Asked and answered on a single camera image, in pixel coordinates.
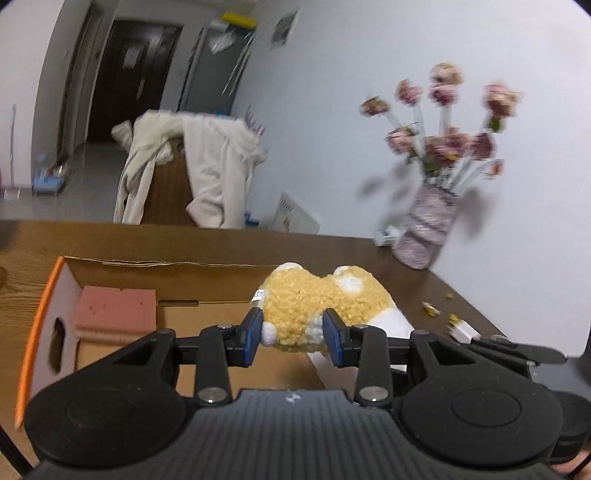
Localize wooden chair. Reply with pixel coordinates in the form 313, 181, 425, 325
139, 138, 204, 226

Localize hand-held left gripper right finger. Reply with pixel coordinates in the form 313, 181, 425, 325
322, 308, 478, 408

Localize mottled purple vase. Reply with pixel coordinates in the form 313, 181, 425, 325
392, 185, 462, 271

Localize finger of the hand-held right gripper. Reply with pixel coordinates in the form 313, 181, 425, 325
471, 335, 568, 379

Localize yellow and white plush toy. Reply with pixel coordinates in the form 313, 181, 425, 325
252, 262, 415, 357

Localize white board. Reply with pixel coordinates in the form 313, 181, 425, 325
270, 191, 321, 235

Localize yellow box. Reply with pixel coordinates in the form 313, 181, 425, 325
221, 11, 259, 29

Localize dark door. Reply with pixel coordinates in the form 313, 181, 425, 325
88, 18, 183, 144

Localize white charger plug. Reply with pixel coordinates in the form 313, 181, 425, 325
445, 320, 478, 344

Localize dried pink flower bouquet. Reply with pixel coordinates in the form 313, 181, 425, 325
359, 62, 525, 190

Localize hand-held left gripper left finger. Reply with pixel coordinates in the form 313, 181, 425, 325
108, 307, 264, 408

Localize white hooded garment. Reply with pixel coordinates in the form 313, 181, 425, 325
182, 114, 267, 229

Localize orange cardboard box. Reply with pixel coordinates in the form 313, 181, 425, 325
14, 256, 407, 428

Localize pink sponge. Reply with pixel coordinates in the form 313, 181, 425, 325
75, 286, 158, 344

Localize blue low stool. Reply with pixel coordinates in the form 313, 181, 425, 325
32, 164, 70, 197

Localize clear plastic bag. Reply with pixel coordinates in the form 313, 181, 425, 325
210, 31, 237, 54

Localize grey refrigerator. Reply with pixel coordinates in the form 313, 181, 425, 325
178, 23, 252, 121

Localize cream garment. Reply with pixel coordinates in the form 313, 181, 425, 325
112, 111, 185, 225

